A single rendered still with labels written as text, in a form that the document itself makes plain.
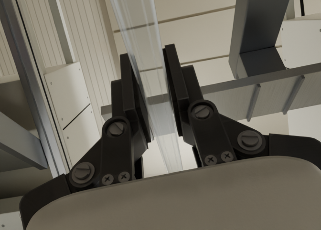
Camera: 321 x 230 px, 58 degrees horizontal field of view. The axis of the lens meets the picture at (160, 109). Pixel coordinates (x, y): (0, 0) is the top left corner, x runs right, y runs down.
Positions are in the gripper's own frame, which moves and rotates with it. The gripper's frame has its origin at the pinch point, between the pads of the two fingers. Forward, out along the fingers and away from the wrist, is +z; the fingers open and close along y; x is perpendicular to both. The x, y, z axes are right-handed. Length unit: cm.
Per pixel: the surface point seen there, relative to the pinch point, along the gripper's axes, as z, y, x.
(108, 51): 250, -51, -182
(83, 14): 277, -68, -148
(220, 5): 240, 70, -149
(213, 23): 233, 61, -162
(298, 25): 61, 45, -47
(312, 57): 50, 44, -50
